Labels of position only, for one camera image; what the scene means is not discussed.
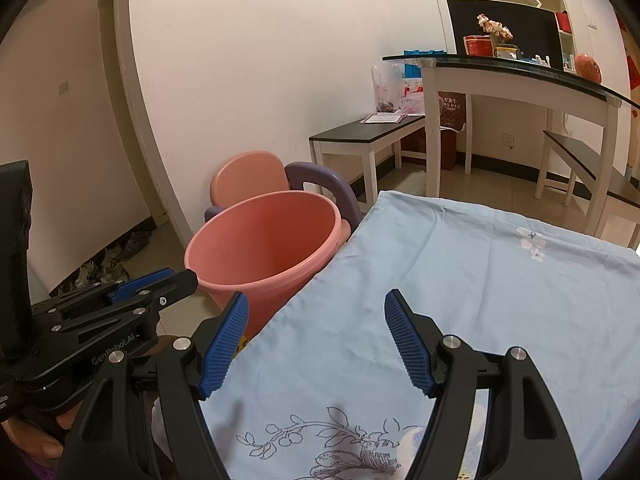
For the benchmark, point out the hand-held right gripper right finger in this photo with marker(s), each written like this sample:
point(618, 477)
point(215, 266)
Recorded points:
point(410, 345)

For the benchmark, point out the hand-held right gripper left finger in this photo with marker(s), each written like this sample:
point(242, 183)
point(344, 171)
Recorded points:
point(225, 345)

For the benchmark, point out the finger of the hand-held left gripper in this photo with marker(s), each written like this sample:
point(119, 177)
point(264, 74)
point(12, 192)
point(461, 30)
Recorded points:
point(175, 287)
point(140, 285)

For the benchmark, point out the pink plastic bucket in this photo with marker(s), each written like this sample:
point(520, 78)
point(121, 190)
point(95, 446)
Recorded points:
point(260, 240)

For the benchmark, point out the person's left forearm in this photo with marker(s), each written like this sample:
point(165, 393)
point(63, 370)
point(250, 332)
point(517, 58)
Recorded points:
point(42, 472)

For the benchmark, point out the person's left hand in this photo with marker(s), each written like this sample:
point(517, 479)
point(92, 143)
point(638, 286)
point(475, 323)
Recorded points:
point(45, 447)

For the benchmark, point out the grey sneaker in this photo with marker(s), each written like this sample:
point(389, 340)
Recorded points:
point(107, 270)

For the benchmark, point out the dark blue shoe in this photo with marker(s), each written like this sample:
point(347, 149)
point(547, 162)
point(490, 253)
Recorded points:
point(135, 245)

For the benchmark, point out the light blue floral tablecloth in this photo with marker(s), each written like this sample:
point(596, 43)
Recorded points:
point(350, 285)

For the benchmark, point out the purple plastic chair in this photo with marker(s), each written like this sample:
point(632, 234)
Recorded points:
point(320, 175)

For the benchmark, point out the dark-top white bench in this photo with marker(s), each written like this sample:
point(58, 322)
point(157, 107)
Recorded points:
point(350, 132)
point(580, 152)

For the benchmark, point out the white paper sheet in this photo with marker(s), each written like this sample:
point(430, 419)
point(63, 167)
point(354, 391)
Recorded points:
point(385, 118)

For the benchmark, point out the dark red carton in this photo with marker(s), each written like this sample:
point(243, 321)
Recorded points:
point(450, 110)

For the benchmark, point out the white pink plastic bag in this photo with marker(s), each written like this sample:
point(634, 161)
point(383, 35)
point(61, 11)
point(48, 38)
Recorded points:
point(412, 105)

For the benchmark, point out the clear bag of red fruit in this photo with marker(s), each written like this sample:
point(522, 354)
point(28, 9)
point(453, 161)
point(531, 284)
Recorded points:
point(385, 95)

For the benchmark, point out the white glass-top dining table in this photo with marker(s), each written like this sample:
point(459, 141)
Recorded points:
point(500, 82)

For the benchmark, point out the blue tray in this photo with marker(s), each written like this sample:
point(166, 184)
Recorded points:
point(425, 52)

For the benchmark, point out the red tin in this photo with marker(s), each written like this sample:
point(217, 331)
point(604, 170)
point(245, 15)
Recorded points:
point(475, 46)

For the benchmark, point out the yellow white mug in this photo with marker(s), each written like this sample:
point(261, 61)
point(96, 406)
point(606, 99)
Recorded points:
point(505, 52)

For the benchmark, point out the dried flower bouquet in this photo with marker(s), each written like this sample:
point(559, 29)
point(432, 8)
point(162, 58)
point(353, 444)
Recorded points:
point(495, 27)

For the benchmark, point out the red pomegranate ornament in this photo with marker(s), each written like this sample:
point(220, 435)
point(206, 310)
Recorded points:
point(587, 67)

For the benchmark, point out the black monitor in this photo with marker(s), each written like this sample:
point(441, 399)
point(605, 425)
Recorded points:
point(530, 30)

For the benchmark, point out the small red box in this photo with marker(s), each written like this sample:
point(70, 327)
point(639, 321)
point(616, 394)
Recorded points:
point(563, 21)

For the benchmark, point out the white wall socket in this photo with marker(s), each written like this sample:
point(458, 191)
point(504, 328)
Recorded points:
point(508, 140)

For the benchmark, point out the red paper wall decoration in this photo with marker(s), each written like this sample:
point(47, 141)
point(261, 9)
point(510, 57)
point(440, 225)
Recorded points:
point(634, 72)
point(622, 21)

